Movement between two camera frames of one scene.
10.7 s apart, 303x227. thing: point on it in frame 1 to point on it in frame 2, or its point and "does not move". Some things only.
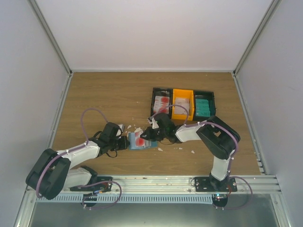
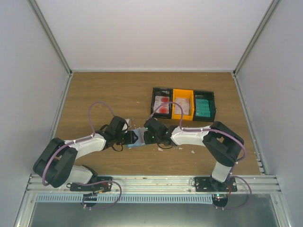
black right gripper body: [156, 136] to [155, 139]
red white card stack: [160, 102] does not move
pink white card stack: [183, 102] does not move
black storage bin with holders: [204, 107] does not move
